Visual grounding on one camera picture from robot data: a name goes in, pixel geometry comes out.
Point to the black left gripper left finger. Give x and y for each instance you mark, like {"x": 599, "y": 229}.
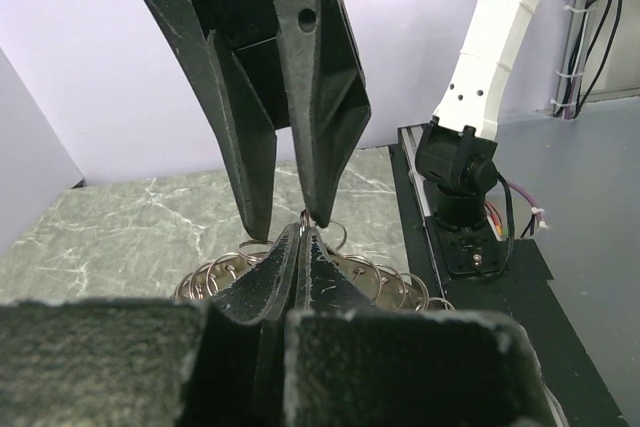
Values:
{"x": 152, "y": 362}

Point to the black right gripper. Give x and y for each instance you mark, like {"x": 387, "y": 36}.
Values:
{"x": 328, "y": 106}

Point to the round metal key ring plate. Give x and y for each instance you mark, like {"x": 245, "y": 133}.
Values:
{"x": 325, "y": 277}

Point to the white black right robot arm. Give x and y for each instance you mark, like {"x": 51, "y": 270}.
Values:
{"x": 257, "y": 66}

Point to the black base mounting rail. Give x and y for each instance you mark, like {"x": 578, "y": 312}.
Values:
{"x": 475, "y": 270}

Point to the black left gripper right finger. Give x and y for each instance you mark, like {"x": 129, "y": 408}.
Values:
{"x": 364, "y": 366}

